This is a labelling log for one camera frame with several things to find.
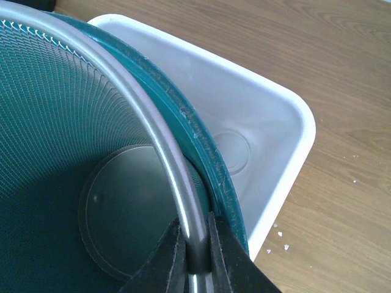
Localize white plastic tub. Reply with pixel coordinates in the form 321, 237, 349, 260
90, 14, 316, 259

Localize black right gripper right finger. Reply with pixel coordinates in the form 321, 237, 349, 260
208, 212, 281, 293

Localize silver mesh metal bin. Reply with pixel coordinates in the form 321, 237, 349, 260
1, 1, 210, 292

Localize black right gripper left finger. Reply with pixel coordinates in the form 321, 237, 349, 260
119, 219, 187, 293

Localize teal plastic bin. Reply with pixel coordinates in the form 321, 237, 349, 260
51, 12, 249, 253

